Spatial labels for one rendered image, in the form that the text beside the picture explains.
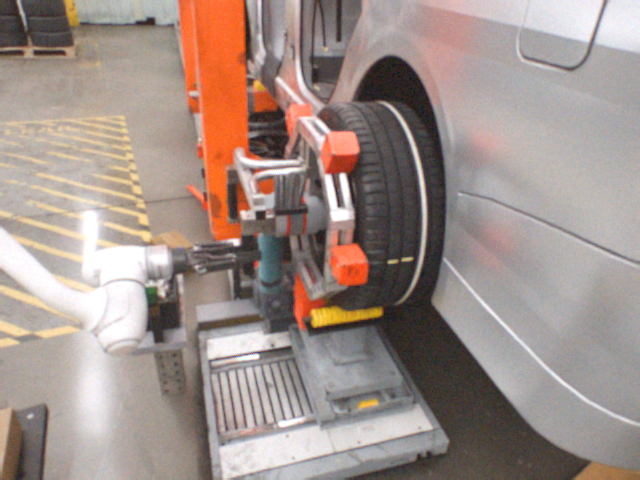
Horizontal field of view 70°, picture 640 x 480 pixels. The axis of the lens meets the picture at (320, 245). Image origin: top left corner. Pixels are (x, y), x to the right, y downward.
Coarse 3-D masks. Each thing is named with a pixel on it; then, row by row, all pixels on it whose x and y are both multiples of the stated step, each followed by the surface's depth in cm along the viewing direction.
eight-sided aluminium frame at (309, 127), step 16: (304, 128) 133; (320, 128) 132; (288, 144) 155; (320, 144) 121; (288, 160) 159; (320, 160) 121; (320, 176) 123; (336, 176) 123; (336, 208) 118; (352, 208) 119; (336, 224) 118; (352, 224) 119; (304, 240) 166; (336, 240) 120; (304, 256) 165; (304, 272) 156; (320, 288) 135; (336, 288) 129
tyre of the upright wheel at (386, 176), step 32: (352, 128) 121; (384, 128) 124; (416, 128) 125; (384, 160) 118; (384, 192) 117; (416, 192) 119; (384, 224) 117; (416, 224) 120; (384, 256) 120; (416, 256) 123; (352, 288) 132; (384, 288) 128; (416, 288) 134
